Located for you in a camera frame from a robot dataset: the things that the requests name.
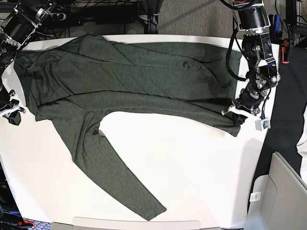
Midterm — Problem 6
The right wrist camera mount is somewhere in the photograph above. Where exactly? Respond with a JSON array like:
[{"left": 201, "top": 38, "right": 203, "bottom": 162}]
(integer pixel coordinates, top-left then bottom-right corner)
[{"left": 0, "top": 99, "right": 26, "bottom": 117}]

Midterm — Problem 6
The blue handled tool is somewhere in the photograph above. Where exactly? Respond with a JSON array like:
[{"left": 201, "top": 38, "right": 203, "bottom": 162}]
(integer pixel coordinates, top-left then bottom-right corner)
[{"left": 269, "top": 14, "right": 280, "bottom": 39}]

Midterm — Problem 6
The white cloth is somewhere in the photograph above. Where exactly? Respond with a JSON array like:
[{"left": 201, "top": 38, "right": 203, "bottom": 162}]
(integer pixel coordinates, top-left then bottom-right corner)
[{"left": 296, "top": 133, "right": 307, "bottom": 156}]

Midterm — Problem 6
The grey plastic bin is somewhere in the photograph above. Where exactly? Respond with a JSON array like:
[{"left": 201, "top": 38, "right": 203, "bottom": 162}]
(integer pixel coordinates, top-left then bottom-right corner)
[{"left": 244, "top": 152, "right": 307, "bottom": 230}]

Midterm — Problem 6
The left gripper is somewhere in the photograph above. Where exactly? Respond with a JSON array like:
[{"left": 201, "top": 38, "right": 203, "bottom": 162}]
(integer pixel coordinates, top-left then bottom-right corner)
[{"left": 232, "top": 88, "right": 264, "bottom": 126}]

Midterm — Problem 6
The white power strip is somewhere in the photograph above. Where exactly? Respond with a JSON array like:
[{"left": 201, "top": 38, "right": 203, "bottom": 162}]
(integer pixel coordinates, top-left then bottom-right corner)
[{"left": 50, "top": 12, "right": 67, "bottom": 21}]

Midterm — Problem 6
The white paper tag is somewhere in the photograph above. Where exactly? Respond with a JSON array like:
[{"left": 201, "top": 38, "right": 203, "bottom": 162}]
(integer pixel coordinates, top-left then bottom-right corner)
[{"left": 249, "top": 191, "right": 261, "bottom": 202}]

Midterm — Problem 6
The dark grey cloth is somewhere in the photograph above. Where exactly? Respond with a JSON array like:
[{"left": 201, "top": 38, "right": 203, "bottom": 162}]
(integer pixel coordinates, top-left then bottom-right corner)
[{"left": 254, "top": 47, "right": 307, "bottom": 179}]

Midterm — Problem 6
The red black clamp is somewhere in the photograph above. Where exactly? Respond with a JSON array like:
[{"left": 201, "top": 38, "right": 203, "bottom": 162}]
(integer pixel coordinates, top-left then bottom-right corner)
[{"left": 279, "top": 38, "right": 294, "bottom": 64}]

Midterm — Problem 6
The green long-sleeve T-shirt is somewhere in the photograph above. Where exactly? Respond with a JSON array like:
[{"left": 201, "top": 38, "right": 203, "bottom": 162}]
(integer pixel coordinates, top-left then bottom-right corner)
[{"left": 14, "top": 34, "right": 240, "bottom": 221}]

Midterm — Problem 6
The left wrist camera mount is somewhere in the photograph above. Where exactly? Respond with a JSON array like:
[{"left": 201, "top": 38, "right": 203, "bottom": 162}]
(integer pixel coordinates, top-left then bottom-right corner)
[{"left": 221, "top": 105, "right": 271, "bottom": 131}]

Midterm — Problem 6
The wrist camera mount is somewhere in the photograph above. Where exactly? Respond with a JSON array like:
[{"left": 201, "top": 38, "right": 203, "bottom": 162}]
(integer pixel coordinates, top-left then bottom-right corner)
[
  {"left": 0, "top": 99, "right": 26, "bottom": 117},
  {"left": 221, "top": 105, "right": 271, "bottom": 131}
]

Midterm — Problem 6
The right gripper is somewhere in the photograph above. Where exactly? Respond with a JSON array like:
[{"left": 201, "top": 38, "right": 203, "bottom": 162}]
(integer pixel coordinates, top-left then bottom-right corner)
[{"left": 0, "top": 90, "right": 21, "bottom": 126}]

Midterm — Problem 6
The black box with label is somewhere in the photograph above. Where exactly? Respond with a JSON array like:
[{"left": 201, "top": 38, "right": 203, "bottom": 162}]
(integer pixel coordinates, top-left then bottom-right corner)
[{"left": 0, "top": 166, "right": 23, "bottom": 230}]

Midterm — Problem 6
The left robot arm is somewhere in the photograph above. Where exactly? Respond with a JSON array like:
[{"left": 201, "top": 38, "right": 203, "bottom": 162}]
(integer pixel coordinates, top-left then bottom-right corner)
[{"left": 222, "top": 0, "right": 281, "bottom": 131}]

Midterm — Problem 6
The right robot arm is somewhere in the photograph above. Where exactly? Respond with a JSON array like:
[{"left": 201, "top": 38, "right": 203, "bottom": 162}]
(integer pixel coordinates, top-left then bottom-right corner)
[{"left": 0, "top": 0, "right": 56, "bottom": 126}]

